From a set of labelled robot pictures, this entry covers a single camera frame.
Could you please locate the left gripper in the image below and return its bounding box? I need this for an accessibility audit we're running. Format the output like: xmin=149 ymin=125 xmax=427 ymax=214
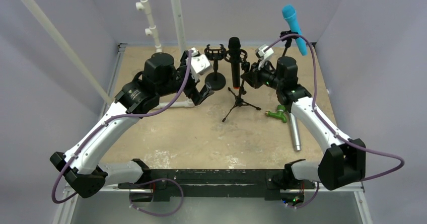
xmin=157 ymin=52 xmax=214 ymax=104

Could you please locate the black tripod mic stand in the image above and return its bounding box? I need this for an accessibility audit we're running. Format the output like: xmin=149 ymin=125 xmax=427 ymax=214
xmin=222 ymin=49 xmax=261 ymax=122

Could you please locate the black shock-mount round-base stand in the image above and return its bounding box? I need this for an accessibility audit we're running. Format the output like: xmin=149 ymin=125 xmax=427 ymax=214
xmin=204 ymin=44 xmax=226 ymax=91

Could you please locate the black microphone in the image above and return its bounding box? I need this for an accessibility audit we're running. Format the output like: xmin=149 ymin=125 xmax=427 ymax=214
xmin=228 ymin=37 xmax=241 ymax=89

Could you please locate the silver grey microphone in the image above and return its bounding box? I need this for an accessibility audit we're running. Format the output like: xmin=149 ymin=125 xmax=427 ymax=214
xmin=289 ymin=113 xmax=302 ymax=152

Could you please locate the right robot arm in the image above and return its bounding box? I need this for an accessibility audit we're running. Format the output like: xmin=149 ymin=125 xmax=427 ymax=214
xmin=241 ymin=56 xmax=366 ymax=190

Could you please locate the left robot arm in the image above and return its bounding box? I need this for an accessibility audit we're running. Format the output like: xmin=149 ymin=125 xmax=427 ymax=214
xmin=50 ymin=48 xmax=214 ymax=198

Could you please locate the black clip round-base stand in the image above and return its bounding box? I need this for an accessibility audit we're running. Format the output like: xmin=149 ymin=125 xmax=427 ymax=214
xmin=280 ymin=30 xmax=297 ymax=56

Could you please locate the blue microphone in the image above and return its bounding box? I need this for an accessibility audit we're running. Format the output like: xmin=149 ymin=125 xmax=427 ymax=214
xmin=281 ymin=5 xmax=308 ymax=56

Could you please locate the green tap faucet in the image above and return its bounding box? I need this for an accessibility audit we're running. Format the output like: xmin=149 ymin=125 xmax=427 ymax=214
xmin=265 ymin=105 xmax=288 ymax=123

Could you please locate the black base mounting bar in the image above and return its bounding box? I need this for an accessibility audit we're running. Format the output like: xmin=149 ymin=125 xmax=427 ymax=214
xmin=118 ymin=169 xmax=315 ymax=202

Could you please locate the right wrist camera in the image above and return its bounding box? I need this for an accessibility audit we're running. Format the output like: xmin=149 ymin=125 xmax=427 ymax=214
xmin=255 ymin=44 xmax=274 ymax=70

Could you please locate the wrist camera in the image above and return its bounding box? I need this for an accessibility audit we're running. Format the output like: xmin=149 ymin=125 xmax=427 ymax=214
xmin=190 ymin=47 xmax=212 ymax=82
xmin=255 ymin=44 xmax=274 ymax=70

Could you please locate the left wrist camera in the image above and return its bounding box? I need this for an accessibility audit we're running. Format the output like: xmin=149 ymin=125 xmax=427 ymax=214
xmin=190 ymin=47 xmax=212 ymax=82

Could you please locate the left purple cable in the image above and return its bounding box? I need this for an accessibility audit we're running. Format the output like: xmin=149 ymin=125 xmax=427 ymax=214
xmin=51 ymin=49 xmax=196 ymax=204

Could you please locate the white PVC pipe frame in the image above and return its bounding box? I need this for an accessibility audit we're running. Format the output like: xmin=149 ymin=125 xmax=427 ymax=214
xmin=6 ymin=0 xmax=196 ymax=110

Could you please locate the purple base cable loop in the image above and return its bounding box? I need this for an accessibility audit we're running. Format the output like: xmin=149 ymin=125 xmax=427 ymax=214
xmin=129 ymin=177 xmax=184 ymax=217

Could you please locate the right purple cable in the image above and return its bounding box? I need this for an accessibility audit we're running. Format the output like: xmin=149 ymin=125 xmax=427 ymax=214
xmin=266 ymin=33 xmax=406 ymax=183

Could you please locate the aluminium rail frame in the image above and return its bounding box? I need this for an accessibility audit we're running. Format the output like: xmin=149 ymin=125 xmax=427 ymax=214
xmin=52 ymin=42 xmax=373 ymax=224

